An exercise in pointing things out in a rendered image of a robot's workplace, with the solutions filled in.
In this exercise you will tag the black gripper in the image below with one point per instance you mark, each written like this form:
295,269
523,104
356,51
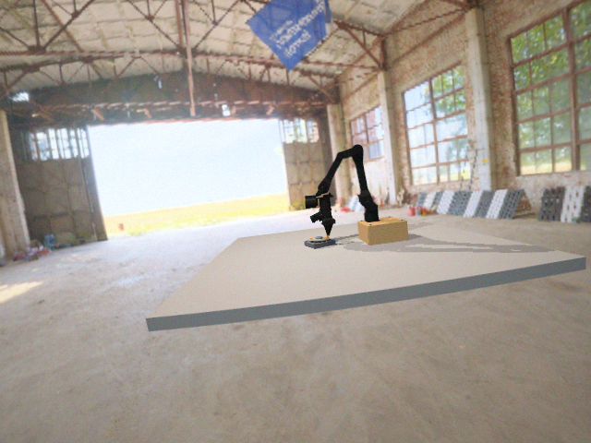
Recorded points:
328,221

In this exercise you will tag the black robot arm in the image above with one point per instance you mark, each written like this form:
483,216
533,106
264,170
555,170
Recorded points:
356,153

